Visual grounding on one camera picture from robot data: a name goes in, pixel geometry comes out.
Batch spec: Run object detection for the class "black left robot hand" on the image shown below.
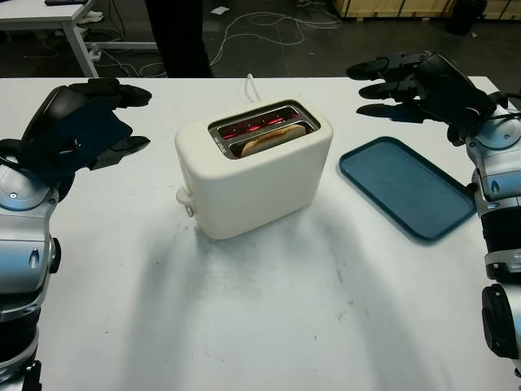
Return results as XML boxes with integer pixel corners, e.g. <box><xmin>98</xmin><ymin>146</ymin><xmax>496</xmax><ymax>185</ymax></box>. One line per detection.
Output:
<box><xmin>22</xmin><ymin>77</ymin><xmax>154</xmax><ymax>172</ymax></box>

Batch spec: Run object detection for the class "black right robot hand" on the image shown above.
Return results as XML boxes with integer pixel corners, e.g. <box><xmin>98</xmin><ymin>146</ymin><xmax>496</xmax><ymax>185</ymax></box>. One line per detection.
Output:
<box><xmin>345</xmin><ymin>51</ymin><xmax>500</xmax><ymax>135</ymax></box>

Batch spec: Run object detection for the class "browned toast slice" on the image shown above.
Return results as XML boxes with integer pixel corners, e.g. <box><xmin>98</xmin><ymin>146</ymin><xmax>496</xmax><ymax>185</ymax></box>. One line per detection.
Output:
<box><xmin>241</xmin><ymin>124</ymin><xmax>306</xmax><ymax>158</ymax></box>

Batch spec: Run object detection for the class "person in black trousers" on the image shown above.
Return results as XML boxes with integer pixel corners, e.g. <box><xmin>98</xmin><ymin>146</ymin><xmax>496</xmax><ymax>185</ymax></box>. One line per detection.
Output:
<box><xmin>147</xmin><ymin>0</ymin><xmax>213</xmax><ymax>78</ymax></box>

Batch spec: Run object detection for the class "cream white two-slot toaster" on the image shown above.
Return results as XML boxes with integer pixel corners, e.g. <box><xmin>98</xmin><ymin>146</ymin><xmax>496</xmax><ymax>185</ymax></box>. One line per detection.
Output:
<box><xmin>174</xmin><ymin>99</ymin><xmax>335</xmax><ymax>240</ymax></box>

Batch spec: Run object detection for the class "black bin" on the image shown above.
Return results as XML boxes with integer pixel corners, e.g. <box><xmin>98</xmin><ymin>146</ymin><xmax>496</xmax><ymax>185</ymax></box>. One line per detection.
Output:
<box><xmin>446</xmin><ymin>0</ymin><xmax>488</xmax><ymax>36</ymax></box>

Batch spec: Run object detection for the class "white office desk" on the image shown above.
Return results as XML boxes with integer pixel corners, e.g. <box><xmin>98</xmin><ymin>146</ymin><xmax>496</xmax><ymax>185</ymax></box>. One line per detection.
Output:
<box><xmin>0</xmin><ymin>0</ymin><xmax>160</xmax><ymax>78</ymax></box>

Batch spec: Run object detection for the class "dark teal plastic tray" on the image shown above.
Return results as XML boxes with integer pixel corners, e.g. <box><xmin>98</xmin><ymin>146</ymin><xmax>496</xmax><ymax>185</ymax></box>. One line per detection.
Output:
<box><xmin>339</xmin><ymin>136</ymin><xmax>477</xmax><ymax>245</ymax></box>

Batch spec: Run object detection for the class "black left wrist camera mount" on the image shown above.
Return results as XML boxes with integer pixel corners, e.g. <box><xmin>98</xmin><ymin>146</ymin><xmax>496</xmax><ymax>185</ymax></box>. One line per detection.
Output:
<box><xmin>34</xmin><ymin>99</ymin><xmax>134</xmax><ymax>187</ymax></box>

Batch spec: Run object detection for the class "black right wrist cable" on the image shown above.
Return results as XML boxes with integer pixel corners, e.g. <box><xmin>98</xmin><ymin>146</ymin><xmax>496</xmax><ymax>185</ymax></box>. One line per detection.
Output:
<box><xmin>494</xmin><ymin>92</ymin><xmax>521</xmax><ymax>123</ymax></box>

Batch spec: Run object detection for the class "long white floor cable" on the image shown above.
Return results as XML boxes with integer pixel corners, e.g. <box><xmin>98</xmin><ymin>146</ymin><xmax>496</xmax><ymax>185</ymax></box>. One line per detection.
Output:
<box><xmin>140</xmin><ymin>10</ymin><xmax>343</xmax><ymax>78</ymax></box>

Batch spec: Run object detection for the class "white toaster power cord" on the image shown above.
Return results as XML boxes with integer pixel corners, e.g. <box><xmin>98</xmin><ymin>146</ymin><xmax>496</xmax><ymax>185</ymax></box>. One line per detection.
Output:
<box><xmin>243</xmin><ymin>73</ymin><xmax>262</xmax><ymax>103</ymax></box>

